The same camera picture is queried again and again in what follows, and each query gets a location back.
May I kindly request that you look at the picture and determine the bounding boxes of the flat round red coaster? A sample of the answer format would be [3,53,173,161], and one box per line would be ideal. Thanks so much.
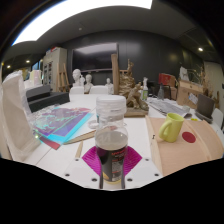
[181,131,197,144]

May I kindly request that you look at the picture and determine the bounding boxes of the white plaster bust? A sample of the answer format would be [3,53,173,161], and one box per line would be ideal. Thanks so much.
[104,77,115,95]
[72,68,84,88]
[83,73,95,94]

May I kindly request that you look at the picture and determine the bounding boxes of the white plastic bag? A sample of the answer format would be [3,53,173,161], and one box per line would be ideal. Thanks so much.
[0,69,42,163]

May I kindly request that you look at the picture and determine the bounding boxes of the black box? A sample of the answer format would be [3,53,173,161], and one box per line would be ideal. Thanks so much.
[25,83,71,114]

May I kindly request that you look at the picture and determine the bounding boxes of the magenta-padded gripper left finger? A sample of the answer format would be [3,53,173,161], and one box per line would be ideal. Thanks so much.
[63,145,102,190]

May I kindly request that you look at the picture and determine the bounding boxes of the colourful printed sheets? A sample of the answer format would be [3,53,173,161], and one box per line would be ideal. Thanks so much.
[31,104,96,151]

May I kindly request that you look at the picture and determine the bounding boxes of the wooden paintbrush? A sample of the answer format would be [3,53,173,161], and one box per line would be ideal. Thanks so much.
[63,129,98,146]

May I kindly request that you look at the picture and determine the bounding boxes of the wooden easel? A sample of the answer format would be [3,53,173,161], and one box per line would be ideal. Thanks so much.
[54,63,71,93]

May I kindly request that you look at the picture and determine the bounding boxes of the grey glass bottle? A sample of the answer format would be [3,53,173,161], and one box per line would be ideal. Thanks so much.
[156,83,166,100]

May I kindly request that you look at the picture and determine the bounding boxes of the white chair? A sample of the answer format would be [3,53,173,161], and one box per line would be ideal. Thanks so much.
[69,85,85,95]
[211,108,224,129]
[89,85,109,95]

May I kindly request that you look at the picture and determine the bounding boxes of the black wall screen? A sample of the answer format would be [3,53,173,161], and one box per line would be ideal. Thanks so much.
[71,42,119,73]

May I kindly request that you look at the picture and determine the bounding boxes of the lime green mug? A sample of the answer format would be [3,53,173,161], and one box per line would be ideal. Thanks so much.
[158,112,185,144]

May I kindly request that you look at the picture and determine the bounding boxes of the clear drink bottle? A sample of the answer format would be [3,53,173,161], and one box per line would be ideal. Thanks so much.
[94,94,130,185]

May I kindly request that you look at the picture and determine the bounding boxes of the golden figure sculpture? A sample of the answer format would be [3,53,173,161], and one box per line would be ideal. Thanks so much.
[110,53,150,118]

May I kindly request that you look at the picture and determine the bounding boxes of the red box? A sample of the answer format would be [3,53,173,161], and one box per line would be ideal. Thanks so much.
[158,72,177,88]

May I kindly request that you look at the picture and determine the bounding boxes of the recessed ceiling spotlights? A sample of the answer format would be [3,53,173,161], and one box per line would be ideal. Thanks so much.
[4,46,205,69]

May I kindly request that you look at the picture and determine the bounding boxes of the white shelf cabinet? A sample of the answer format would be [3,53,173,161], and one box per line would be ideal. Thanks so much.
[41,46,68,93]

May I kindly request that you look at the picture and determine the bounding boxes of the beige canvas mat, wooden strips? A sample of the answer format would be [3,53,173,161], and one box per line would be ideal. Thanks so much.
[144,114,224,178]

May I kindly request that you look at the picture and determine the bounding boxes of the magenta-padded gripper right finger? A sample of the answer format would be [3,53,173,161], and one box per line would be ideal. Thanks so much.
[121,145,163,190]

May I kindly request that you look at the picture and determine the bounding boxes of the white ceiling light panel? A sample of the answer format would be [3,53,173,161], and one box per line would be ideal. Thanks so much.
[11,0,154,46]

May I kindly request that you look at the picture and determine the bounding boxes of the grey plant saucer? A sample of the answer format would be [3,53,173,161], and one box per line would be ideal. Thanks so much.
[194,110,214,124]

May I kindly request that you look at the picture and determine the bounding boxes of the small glass jar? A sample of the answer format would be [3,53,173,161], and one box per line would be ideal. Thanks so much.
[87,114,100,130]

